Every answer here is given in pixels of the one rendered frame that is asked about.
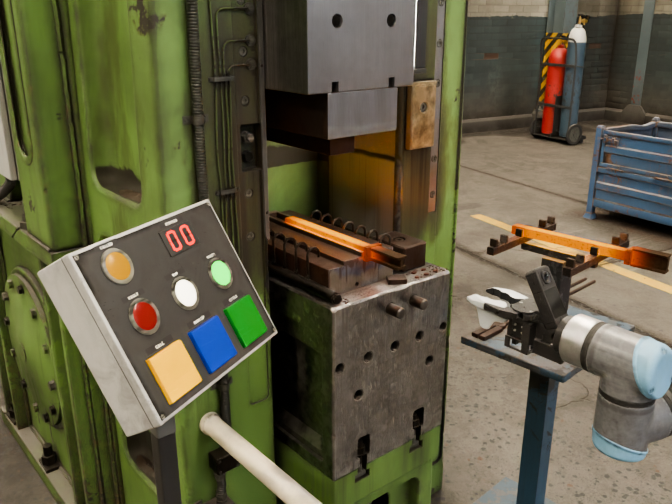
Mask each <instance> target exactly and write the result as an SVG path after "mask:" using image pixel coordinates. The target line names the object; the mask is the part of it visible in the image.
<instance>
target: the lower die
mask: <svg viewBox="0 0 672 504"><path fill-rule="evenodd" d="M276 212H278V213H280V214H283V215H286V216H288V217H291V216H295V217H298V218H301V219H303V220H306V221H309V222H312V223H314V224H317V225H320V226H323V227H325V228H328V229H331V230H333V231H336V232H339V233H342V234H344V235H347V236H350V237H353V238H355V239H358V240H361V241H364V242H366V243H369V244H375V243H379V241H376V240H373V239H370V238H366V237H364V236H362V235H359V234H354V233H353V232H350V231H348V230H343V229H342V228H339V227H336V226H331V224H328V223H325V222H320V220H317V219H314V218H310V217H308V216H306V215H303V214H300V213H297V212H294V211H292V210H287V211H282V212H279V211H277V210H274V211H269V214H271V213H276ZM269 227H270V228H271V229H273V230H274V232H275V234H276V233H279V232H281V233H283V234H284V235H285V237H286V238H288V237H294V238H295V239H296V242H297V244H298V243H299V242H302V241H303V242H306V243H307V245H308V249H309V248H310V247H312V246H316V247H318V248H319V250H320V257H317V250H316V249H313V250H311V251H310V253H309V275H310V279H311V280H312V281H314V282H316V283H318V284H320V285H323V286H325V287H327V288H329V289H331V290H334V291H336V292H338V293H339V294H340V293H343V292H346V291H349V290H352V289H356V288H359V287H361V286H365V285H368V284H371V283H374V282H377V281H380V280H383V279H386V276H390V275H392V272H393V269H391V268H388V267H386V266H383V265H381V264H378V263H376V262H373V261H368V262H366V261H363V251H361V250H359V249H356V248H353V247H351V246H348V245H345V244H343V243H340V242H338V241H335V240H332V239H330V238H327V237H324V236H322V235H319V234H317V233H314V232H311V231H309V230H306V229H303V228H301V227H298V226H296V225H293V224H290V223H288V222H285V221H282V220H280V219H277V218H275V217H272V216H269ZM272 238H273V236H272V232H271V231H270V239H269V240H268V260H269V261H271V262H272V259H273V252H272ZM283 243H284V242H283V237H282V235H278V236H277V237H276V238H275V259H276V263H277V264H278V265H280V266H282V267H283V264H284V263H283ZM294 249H295V248H294V241H293V240H288V241H287V243H286V264H287V268H288V270H291V271H293V272H294V270H295V258H294ZM306 253H307V252H306V251H305V245H304V244H301V245H299V247H298V248H297V269H298V274H299V275H301V276H303V277H305V278H306ZM356 282H358V283H359V284H358V286H355V283H356Z"/></svg>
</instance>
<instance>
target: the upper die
mask: <svg viewBox="0 0 672 504"><path fill-rule="evenodd" d="M397 92H398V88H397V87H388V88H380V89H369V90H358V91H348V92H332V93H326V94H315V95H304V94H298V93H291V92H284V91H277V90H270V89H265V107H266V127H271V128H275V129H280V130H284V131H289V132H294V133H298V134H303V135H308V136H312V137H317V138H322V139H326V140H331V139H338V138H345V137H352V136H358V135H365V134H372V133H379V132H386V131H393V130H396V127H397Z"/></svg>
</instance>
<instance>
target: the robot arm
mask: <svg viewBox="0 0 672 504"><path fill-rule="evenodd" d="M525 277H526V279H527V282H528V284H529V287H530V289H531V292H532V294H533V296H532V295H529V294H526V293H522V292H518V291H513V290H509V289H503V288H496V287H493V288H489V289H486V292H487V293H489V294H491V295H494V296H497V297H499V298H500V300H501V301H500V300H492V299H490V298H488V297H483V296H480V295H478V294H474V295H471V296H467V300H468V301H469V302H470V303H471V304H473V305H475V306H476V307H477V312H478V318H479V323H480V326H481V327H482V328H484V329H489V328H490V327H491V325H492V324H493V322H495V321H496V322H500V323H504V322H506V321H507V319H508V320H509V325H508V327H507V334H506V335H505V342H504V346H506V347H509V348H511V349H513V350H516V351H518V352H520V353H523V354H525V355H529V354H531V353H535V354H537V355H539V356H542V357H544V358H546V359H549V360H551V361H553V362H556V363H558V364H560V365H561V364H563V363H564V362H567V363H569V364H571V365H574V366H576V367H579V368H581V369H583V370H585V371H587V372H590V373H592V374H595V375H597V376H599V377H600V380H599V388H598V394H597V401H596V408H595V415H594V422H593V424H592V441H593V444H594V446H595V447H596V448H597V449H598V450H599V451H600V452H601V453H603V454H605V455H606V456H608V457H610V458H613V459H615V460H619V461H623V462H638V461H641V460H643V459H644V458H645V457H646V454H647V453H648V445H649V444H650V443H653V442H656V441H659V440H662V439H665V438H666V437H669V436H672V350H671V349H670V348H669V347H668V346H667V345H665V344H663V343H661V342H658V341H656V340H655V339H653V338H651V337H649V336H642V335H640V334H637V333H634V332H631V331H628V330H625V329H623V328H620V327H617V326H614V325H611V324H609V323H606V322H603V321H601V320H598V319H595V318H592V317H589V316H586V315H584V314H578V315H576V316H571V315H569V316H568V314H567V311H566V309H565V306H564V304H563V301H562V299H561V296H560V294H559V291H558V289H557V286H556V284H555V281H554V279H553V276H552V274H551V272H550V269H549V267H548V266H546V265H543V266H540V267H537V268H535V269H532V270H530V271H528V272H526V274H525ZM511 339H512V343H513V344H515V345H516V344H518V343H521V350H519V349H517V348H515V347H512V346H510V341H511ZM529 345H530V346H531V348H530V350H529Z"/></svg>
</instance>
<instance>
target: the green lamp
mask: <svg viewBox="0 0 672 504"><path fill-rule="evenodd" d="M212 274H213V277H214V278H215V280H216V281H217V282H218V283H220V284H222V285H226V284H228V283H229V281H230V272H229V269H228V268H227V266H226V265H225V264H224V263H223V262H221V261H216V262H214V263H213V265H212Z"/></svg>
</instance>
